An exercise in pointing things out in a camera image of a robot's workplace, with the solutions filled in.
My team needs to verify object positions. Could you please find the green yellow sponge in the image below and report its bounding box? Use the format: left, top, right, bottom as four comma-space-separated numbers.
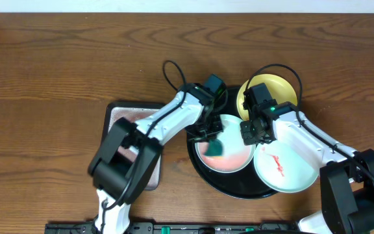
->
204, 139, 223, 157

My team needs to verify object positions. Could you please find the light blue plate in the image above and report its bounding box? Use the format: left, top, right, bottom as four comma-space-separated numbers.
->
193, 114, 256, 174
253, 140, 318, 193

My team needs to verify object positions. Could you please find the yellow plate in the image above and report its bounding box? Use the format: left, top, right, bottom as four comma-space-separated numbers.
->
236, 74, 297, 121

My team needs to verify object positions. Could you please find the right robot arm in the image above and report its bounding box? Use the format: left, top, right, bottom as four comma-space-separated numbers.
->
242, 98, 374, 233

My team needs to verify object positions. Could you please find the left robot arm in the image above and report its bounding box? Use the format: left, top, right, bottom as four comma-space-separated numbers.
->
88, 83, 226, 233

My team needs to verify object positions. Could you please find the round black serving tray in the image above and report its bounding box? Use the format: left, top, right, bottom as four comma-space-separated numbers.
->
187, 87, 276, 199

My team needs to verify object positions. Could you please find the black rectangular soapy tray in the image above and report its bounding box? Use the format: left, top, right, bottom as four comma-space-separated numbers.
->
101, 101, 164, 190

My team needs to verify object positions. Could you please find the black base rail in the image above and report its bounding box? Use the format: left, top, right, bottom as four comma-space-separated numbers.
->
44, 222, 301, 234

